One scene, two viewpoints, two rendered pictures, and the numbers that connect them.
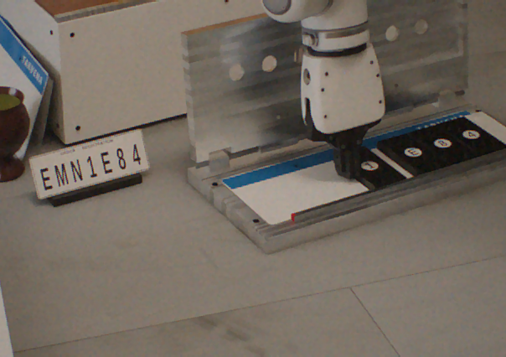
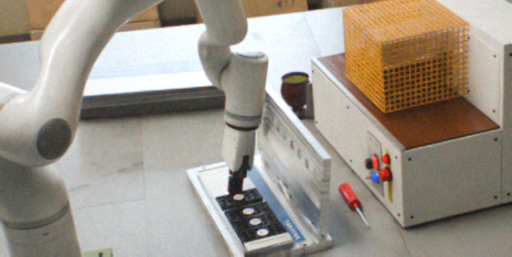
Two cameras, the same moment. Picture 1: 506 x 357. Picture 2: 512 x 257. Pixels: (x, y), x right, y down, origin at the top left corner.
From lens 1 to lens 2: 3.28 m
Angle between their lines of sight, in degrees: 87
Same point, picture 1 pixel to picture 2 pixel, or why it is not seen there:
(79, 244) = (219, 134)
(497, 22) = not seen: outside the picture
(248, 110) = (269, 141)
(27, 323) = (160, 126)
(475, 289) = (121, 232)
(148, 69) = (331, 116)
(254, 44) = (275, 112)
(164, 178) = not seen: hidden behind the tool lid
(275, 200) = (222, 174)
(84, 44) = (315, 80)
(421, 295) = (125, 217)
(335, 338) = (104, 193)
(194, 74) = not seen: hidden behind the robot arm
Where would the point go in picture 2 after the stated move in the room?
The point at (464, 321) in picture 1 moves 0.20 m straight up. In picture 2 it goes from (94, 227) to (80, 146)
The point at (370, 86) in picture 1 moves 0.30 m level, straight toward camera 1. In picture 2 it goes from (231, 150) to (104, 142)
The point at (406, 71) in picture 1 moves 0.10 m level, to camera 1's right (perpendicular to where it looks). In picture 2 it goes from (303, 189) to (294, 213)
